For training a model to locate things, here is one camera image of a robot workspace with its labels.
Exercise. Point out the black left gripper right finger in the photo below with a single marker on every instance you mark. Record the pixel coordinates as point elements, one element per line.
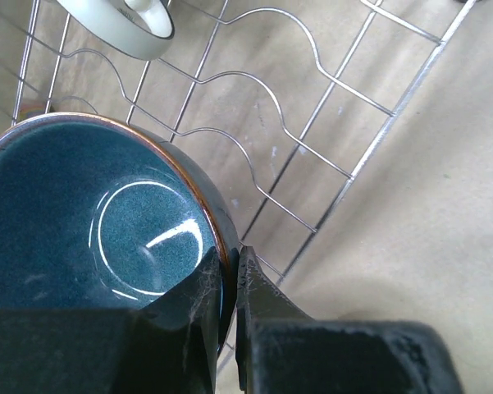
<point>281,349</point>

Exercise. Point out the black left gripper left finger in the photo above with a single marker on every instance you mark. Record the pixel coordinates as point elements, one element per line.
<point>170,346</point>

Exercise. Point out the dark blue ceramic bowl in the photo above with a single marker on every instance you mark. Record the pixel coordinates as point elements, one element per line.
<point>98,214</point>

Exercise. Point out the stainless steel dish rack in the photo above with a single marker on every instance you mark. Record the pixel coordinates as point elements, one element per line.
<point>282,103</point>

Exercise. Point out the cream mug in rack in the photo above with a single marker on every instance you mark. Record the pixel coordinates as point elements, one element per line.
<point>140,29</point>

